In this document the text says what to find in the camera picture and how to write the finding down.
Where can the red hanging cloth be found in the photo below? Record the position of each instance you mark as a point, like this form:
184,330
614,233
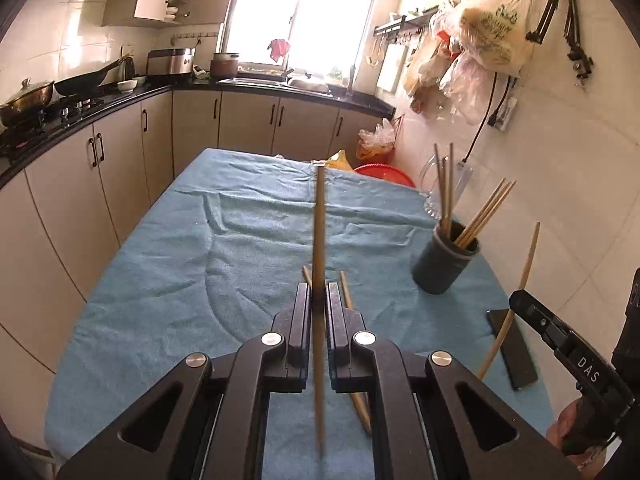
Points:
279,49

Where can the brown cooking pot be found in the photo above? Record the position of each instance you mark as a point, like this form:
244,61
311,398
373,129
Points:
224,66

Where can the black smartphone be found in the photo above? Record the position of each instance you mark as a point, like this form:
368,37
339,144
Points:
515,355

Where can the white printed plastic bag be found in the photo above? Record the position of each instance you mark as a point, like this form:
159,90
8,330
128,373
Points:
492,30

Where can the bunch of hanging plastic bags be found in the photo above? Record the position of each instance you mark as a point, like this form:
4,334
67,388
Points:
440,75

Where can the steel electric kettle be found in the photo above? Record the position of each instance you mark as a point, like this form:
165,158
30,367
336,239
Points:
127,67

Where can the bright kitchen window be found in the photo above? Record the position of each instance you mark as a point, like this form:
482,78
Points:
305,15

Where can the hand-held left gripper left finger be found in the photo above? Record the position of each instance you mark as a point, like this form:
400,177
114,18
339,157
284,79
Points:
300,340

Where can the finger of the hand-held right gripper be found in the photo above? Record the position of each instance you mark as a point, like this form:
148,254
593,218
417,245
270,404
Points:
542,322

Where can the metal wall rack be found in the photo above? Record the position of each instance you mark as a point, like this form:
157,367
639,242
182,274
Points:
402,22

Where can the red plastic basin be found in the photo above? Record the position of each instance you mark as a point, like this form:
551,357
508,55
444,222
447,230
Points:
387,174

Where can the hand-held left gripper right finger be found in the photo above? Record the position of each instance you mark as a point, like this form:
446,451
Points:
337,340

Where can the white wall socket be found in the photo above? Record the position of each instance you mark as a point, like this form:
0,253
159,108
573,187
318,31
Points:
502,112

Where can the steel kitchen sink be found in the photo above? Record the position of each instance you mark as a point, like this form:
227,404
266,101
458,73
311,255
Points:
280,82

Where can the black wok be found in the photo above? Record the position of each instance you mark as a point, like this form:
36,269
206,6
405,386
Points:
82,82

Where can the silver rice cooker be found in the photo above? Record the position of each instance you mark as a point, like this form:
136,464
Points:
170,62

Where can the dark grey utensil holder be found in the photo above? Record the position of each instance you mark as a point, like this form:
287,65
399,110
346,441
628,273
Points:
440,267

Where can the white bowl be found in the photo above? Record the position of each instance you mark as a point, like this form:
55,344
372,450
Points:
126,85

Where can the metal faucet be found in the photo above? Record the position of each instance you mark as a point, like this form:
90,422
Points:
352,80

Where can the blue tablecloth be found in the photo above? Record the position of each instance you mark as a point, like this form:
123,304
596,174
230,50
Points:
200,270

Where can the black gas stove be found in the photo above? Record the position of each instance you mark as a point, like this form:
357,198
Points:
55,115

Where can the person's right hand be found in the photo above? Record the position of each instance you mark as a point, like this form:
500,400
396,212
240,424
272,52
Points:
557,425

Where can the steel pot with lid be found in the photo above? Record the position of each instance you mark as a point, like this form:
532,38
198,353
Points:
25,102

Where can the group of wooden chopsticks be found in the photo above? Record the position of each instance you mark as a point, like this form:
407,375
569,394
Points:
445,195

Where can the beige kitchen base cabinets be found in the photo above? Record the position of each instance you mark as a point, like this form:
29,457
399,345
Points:
120,160

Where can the clear plastic bag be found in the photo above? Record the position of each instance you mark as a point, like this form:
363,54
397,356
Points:
376,140

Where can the yellow plastic bag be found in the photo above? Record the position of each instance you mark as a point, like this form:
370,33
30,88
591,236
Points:
341,161

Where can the glass pitcher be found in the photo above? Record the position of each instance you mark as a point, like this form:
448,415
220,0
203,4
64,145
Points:
430,185

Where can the light wooden chopstick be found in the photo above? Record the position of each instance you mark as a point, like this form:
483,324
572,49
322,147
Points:
320,220
522,280
346,290
307,275

